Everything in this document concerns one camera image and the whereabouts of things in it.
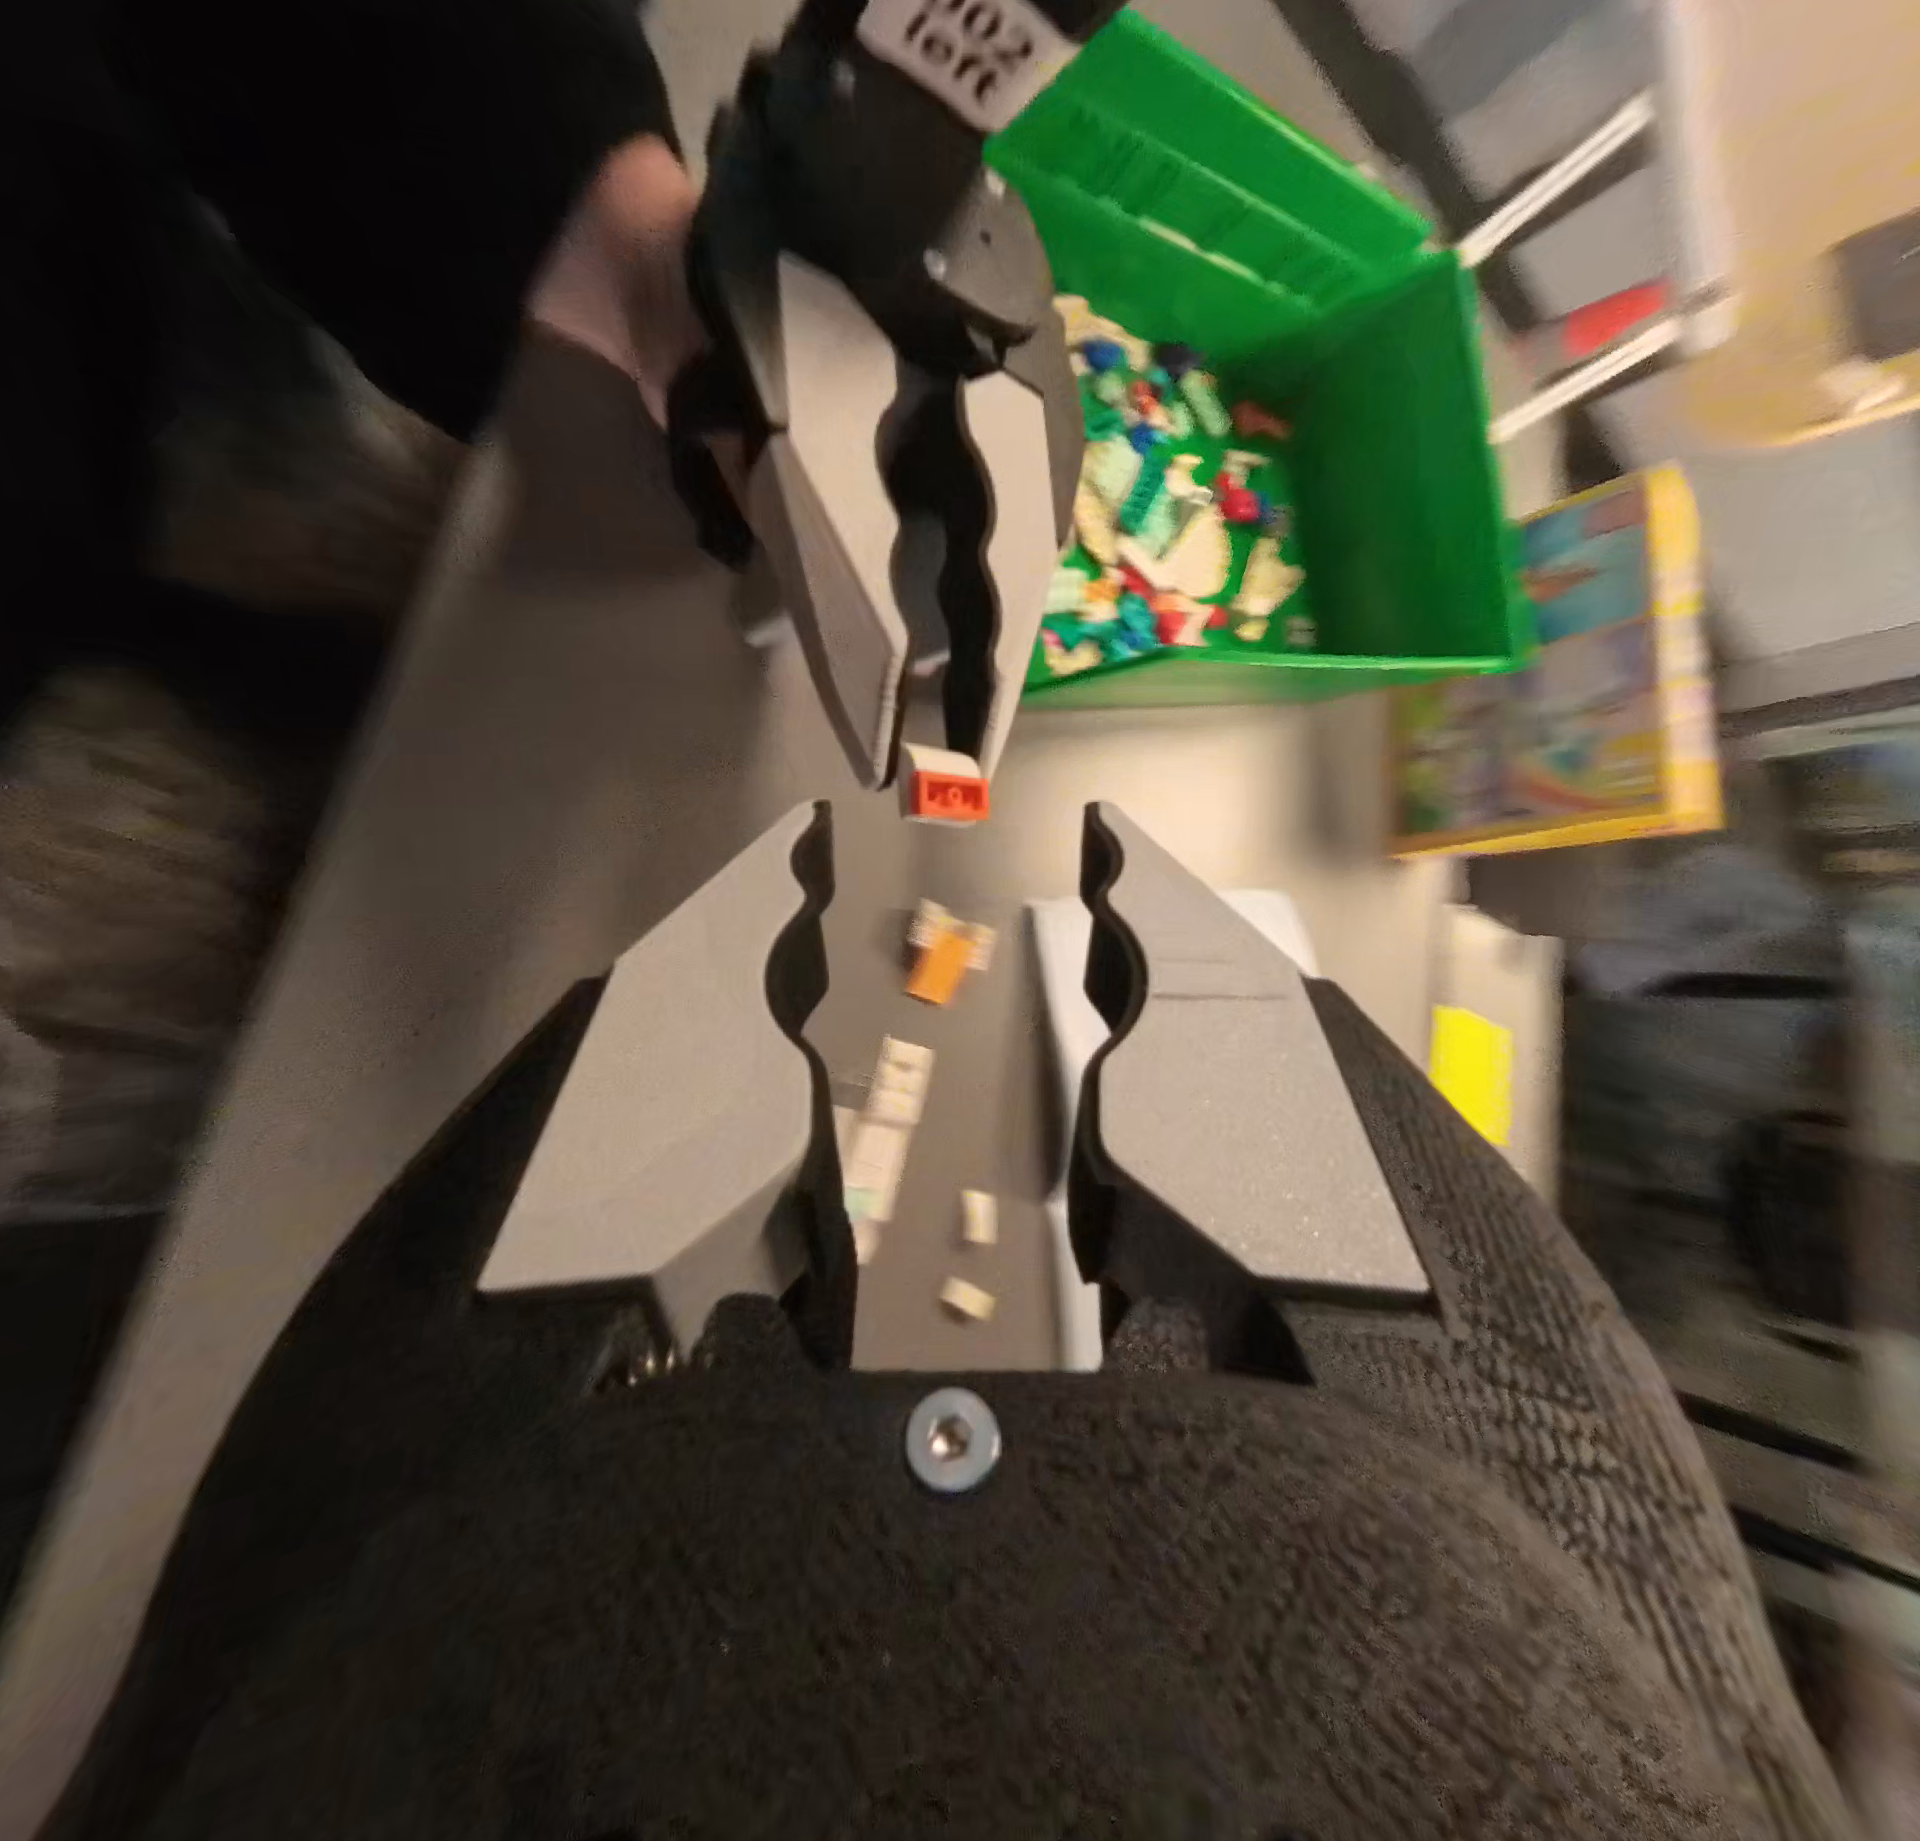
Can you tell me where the person's left forearm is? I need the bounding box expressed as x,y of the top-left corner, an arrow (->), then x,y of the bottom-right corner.
0,0 -> 680,703

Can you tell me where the orange and white lego assembly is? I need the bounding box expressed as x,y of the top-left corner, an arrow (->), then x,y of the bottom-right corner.
899,895 -> 1003,1005

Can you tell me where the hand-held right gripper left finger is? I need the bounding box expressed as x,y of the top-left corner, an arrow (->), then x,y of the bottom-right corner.
474,799 -> 859,1330

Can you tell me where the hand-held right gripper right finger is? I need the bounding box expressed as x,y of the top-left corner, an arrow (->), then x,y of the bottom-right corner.
1070,799 -> 1438,1336

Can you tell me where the white and mint lego assembly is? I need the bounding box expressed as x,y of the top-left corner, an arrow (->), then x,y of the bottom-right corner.
829,1033 -> 943,1261

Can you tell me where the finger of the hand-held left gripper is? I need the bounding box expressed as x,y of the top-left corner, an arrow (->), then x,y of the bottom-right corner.
741,251 -> 962,796
936,331 -> 1089,789

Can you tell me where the yellow sticky note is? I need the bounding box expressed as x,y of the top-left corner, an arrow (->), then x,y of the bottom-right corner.
1425,1001 -> 1518,1149

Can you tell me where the person's left hand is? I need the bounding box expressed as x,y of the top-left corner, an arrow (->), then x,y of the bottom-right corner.
529,132 -> 707,433

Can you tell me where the yellow printed toy box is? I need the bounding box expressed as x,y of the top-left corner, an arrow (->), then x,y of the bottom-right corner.
1385,461 -> 1727,864

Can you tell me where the orange lego brick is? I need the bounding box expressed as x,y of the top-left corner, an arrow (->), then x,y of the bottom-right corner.
900,745 -> 998,827

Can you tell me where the green plastic bin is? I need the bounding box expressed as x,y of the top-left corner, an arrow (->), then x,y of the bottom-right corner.
980,5 -> 1543,714

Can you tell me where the pile of mixed lego pieces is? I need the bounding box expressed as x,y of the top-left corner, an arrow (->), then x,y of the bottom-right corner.
1034,295 -> 1324,676

